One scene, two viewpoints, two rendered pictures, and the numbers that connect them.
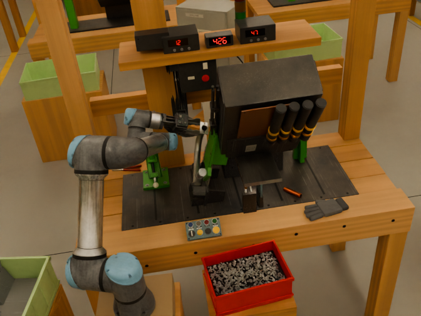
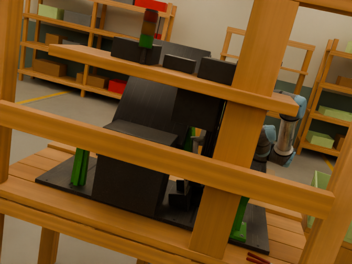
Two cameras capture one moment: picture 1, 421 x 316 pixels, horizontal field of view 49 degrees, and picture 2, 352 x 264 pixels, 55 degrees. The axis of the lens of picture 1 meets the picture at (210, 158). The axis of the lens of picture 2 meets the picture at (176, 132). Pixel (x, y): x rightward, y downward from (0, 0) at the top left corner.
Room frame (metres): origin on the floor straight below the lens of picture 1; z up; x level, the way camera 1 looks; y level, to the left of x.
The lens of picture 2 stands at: (3.28, 0.27, 1.67)
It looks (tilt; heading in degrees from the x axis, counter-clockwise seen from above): 16 degrees down; 193
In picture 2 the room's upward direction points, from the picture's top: 13 degrees clockwise
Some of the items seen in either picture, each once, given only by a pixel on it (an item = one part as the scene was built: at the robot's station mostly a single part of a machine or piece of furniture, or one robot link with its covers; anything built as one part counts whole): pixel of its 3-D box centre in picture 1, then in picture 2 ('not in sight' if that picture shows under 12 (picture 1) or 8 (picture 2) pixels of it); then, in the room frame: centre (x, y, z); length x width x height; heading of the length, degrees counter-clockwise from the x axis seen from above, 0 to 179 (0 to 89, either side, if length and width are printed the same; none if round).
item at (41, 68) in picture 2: not in sight; (94, 44); (-3.23, -3.40, 1.10); 3.01 x 0.55 x 2.20; 95
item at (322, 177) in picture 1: (234, 185); (157, 195); (1.78, -0.10, 0.89); 1.10 x 0.42 x 0.02; 95
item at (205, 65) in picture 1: (197, 70); (197, 105); (1.98, 0.02, 1.42); 0.17 x 0.12 x 0.15; 95
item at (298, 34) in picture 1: (217, 44); (173, 76); (2.04, -0.08, 1.52); 0.90 x 0.25 x 0.04; 95
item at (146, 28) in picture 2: (240, 5); (148, 29); (2.09, -0.20, 1.67); 0.05 x 0.05 x 0.05
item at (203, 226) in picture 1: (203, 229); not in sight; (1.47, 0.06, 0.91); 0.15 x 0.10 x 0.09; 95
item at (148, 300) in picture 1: (132, 297); (256, 164); (1.09, 0.33, 0.98); 0.15 x 0.15 x 0.10
